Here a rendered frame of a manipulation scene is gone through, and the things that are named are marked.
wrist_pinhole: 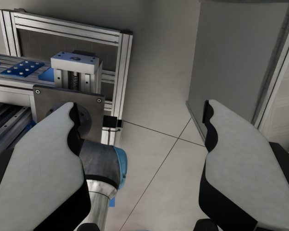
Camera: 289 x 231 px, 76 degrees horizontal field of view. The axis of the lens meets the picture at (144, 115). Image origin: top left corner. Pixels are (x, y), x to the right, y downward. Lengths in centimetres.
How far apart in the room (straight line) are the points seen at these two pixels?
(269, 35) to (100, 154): 69
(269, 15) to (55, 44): 124
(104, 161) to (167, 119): 146
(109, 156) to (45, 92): 30
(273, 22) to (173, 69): 102
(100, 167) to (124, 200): 237
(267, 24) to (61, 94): 74
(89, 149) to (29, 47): 118
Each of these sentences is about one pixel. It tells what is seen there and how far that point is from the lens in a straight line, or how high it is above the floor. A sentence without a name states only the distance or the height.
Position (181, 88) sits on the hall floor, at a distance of 177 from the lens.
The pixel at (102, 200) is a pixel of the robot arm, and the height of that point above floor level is 131.
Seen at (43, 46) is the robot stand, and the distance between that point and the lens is 155.
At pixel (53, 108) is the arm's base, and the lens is 66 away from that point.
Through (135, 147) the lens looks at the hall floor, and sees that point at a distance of 211.
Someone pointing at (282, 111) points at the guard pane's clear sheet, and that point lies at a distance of 76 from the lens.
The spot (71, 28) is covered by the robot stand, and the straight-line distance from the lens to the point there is 143.
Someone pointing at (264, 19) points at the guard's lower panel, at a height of 85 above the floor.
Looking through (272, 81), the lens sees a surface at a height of 100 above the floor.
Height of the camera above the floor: 159
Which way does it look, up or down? 58 degrees down
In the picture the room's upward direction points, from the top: 176 degrees clockwise
